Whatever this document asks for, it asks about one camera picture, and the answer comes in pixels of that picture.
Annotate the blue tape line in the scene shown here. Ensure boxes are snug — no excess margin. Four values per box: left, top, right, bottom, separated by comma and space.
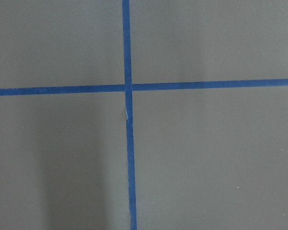
0, 78, 288, 97
121, 0, 138, 230

